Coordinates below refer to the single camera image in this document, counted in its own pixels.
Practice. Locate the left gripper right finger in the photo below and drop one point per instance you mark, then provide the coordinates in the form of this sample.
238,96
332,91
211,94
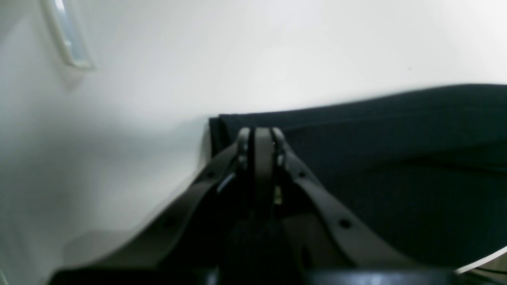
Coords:
350,237

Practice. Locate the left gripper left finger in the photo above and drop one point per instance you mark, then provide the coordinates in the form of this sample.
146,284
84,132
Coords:
188,234

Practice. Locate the black T-shirt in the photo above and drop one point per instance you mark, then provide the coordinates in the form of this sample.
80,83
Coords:
425,169

